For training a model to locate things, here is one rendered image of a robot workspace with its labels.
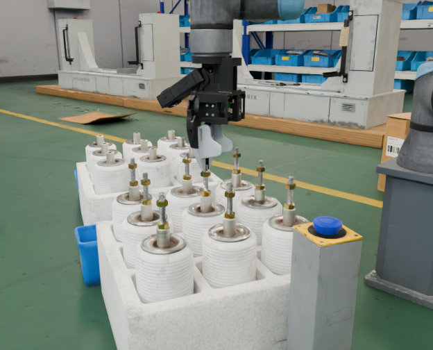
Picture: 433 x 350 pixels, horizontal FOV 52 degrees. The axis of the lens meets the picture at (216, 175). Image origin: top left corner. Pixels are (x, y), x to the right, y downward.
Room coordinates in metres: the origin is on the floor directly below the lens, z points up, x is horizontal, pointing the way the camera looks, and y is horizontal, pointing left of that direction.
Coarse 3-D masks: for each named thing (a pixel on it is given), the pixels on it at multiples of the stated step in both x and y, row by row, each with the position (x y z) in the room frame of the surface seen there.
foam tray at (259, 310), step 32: (96, 224) 0.91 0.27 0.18; (128, 288) 0.64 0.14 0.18; (224, 288) 0.64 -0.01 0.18; (256, 288) 0.64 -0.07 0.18; (288, 288) 0.66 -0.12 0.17; (128, 320) 0.56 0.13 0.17; (160, 320) 0.58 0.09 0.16; (192, 320) 0.60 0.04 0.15; (224, 320) 0.62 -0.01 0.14; (256, 320) 0.64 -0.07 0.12
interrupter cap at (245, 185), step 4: (228, 180) 1.00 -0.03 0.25; (220, 184) 0.97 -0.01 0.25; (224, 184) 0.97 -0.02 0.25; (244, 184) 0.97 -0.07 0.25; (248, 184) 0.97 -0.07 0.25; (252, 184) 0.97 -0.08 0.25; (224, 188) 0.94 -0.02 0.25; (236, 188) 0.94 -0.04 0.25; (240, 188) 0.94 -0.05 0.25; (244, 188) 0.94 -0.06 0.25; (248, 188) 0.94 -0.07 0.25
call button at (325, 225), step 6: (324, 216) 0.59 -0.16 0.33; (318, 222) 0.57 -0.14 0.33; (324, 222) 0.57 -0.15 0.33; (330, 222) 0.57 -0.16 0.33; (336, 222) 0.57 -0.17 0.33; (318, 228) 0.56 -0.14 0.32; (324, 228) 0.56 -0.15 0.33; (330, 228) 0.55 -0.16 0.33; (336, 228) 0.55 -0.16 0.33; (324, 234) 0.56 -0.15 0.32; (330, 234) 0.56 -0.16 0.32
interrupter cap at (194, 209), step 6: (192, 204) 0.84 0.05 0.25; (198, 204) 0.84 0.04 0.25; (216, 204) 0.84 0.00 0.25; (192, 210) 0.80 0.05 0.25; (198, 210) 0.81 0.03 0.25; (216, 210) 0.81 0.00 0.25; (222, 210) 0.80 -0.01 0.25; (198, 216) 0.78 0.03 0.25; (204, 216) 0.78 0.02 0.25; (210, 216) 0.78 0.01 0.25
